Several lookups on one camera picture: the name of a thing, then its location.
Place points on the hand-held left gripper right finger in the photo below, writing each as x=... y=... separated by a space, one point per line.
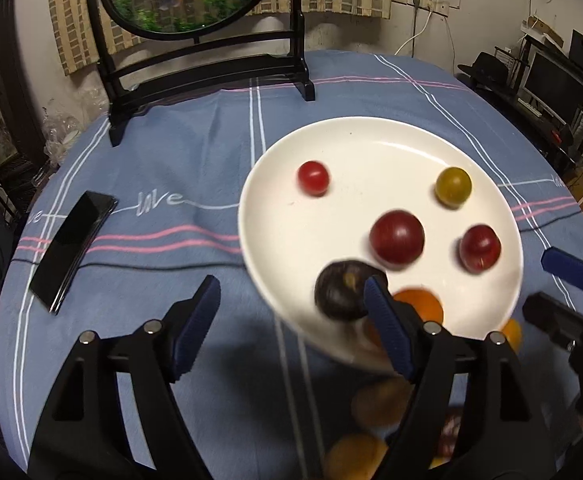
x=389 y=330

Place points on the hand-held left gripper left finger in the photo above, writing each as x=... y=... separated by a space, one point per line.
x=199 y=330

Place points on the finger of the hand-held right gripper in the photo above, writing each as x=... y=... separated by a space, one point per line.
x=569 y=265
x=556 y=317

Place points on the dark purple plum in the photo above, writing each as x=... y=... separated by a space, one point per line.
x=341 y=290

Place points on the brown round fruit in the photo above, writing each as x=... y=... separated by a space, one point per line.
x=379 y=402

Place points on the large dark red plum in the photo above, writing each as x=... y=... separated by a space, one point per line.
x=397 y=238

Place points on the green tomato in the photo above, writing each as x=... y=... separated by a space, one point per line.
x=453 y=186

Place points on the red cherry tomato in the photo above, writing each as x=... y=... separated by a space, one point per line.
x=313 y=178

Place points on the white round plate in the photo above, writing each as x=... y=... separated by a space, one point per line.
x=371 y=160

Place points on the black smartphone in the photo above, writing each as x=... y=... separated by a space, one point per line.
x=71 y=250

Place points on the black desk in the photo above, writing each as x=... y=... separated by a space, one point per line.
x=521 y=120

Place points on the blue striped tablecloth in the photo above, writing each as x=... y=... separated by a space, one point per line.
x=171 y=160

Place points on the computer monitor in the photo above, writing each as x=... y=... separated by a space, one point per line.
x=556 y=85

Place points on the black hat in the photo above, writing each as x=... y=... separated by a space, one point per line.
x=486 y=67

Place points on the small cardboard box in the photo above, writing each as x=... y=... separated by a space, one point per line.
x=541 y=30

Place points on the clear plastic bag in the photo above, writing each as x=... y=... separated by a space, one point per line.
x=64 y=130

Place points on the round goldfish screen on stand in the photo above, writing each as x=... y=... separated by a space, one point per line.
x=191 y=55

